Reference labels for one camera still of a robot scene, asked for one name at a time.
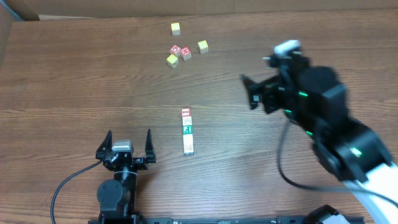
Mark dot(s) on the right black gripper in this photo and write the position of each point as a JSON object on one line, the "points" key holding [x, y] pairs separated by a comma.
{"points": [[265, 94]]}

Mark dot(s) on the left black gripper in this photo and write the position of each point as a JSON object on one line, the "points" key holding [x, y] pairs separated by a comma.
{"points": [[125, 159]]}

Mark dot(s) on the white and blue block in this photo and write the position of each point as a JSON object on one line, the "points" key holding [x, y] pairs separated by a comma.
{"points": [[188, 149]]}

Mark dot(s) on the white patterned wooden block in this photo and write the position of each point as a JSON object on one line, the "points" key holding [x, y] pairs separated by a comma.
{"points": [[188, 139]]}

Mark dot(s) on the green wooden block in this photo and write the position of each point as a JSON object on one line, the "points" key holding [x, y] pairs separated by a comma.
{"points": [[187, 129]]}

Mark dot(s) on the white K wooden block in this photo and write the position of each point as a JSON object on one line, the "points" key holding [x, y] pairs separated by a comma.
{"points": [[187, 121]]}

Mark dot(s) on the yellow wooden block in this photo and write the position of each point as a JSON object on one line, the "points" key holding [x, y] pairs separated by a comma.
{"points": [[172, 60], [203, 46], [175, 28]]}

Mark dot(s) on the red I wooden block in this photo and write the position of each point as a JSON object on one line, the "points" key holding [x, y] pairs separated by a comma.
{"points": [[186, 112]]}

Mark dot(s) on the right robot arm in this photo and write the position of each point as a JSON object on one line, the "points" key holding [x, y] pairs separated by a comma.
{"points": [[314, 99]]}

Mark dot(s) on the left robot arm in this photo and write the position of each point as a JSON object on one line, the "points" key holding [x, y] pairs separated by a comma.
{"points": [[117, 196]]}

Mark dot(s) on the red M wooden block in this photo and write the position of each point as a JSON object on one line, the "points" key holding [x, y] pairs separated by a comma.
{"points": [[186, 53]]}

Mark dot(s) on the red O wooden block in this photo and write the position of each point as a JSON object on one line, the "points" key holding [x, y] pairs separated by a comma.
{"points": [[175, 50]]}

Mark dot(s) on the cardboard back board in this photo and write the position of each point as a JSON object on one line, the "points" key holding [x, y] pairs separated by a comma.
{"points": [[32, 9]]}

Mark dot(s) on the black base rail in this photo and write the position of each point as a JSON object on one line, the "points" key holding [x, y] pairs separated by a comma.
{"points": [[324, 214]]}

